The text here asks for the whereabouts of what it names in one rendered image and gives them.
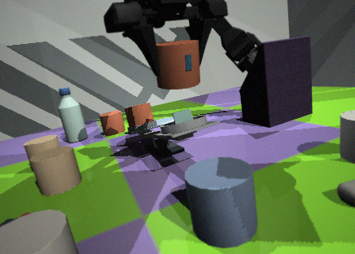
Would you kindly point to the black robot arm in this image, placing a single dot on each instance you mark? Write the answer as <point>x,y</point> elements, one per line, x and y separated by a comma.
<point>239,44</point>

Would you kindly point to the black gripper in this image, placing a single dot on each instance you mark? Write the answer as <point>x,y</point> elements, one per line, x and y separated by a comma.
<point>129,18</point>

